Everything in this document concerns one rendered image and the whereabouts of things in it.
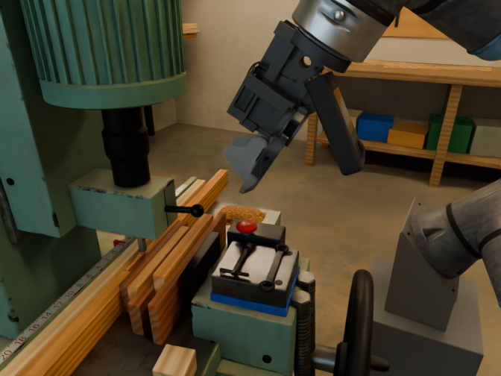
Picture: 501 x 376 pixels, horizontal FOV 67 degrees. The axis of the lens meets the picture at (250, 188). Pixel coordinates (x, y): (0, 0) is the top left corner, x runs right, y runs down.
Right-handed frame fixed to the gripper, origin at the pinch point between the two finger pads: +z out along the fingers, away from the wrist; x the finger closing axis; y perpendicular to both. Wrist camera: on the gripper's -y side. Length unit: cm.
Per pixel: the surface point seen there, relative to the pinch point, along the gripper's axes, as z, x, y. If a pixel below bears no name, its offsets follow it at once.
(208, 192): 20.7, -23.3, 7.2
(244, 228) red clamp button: 5.3, 1.1, -2.4
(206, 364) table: 16.5, 13.9, -7.8
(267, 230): 5.3, -1.7, -5.4
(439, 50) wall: -23, -318, -64
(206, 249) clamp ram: 10.2, 3.6, 0.3
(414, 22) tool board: -29, -320, -34
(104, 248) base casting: 44, -15, 20
